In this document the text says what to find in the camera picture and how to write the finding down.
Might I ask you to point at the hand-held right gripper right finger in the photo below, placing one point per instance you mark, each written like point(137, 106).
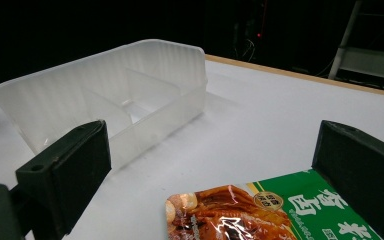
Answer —
point(363, 170)

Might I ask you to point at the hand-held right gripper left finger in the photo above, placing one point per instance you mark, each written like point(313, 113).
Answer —
point(63, 180)

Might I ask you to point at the translucent white plastic bin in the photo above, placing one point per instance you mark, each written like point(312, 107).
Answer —
point(113, 96)

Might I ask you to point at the green and orange snack packet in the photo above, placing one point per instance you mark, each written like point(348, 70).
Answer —
point(263, 213)

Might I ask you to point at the grey metal stand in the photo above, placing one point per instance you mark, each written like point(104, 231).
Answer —
point(366, 56)

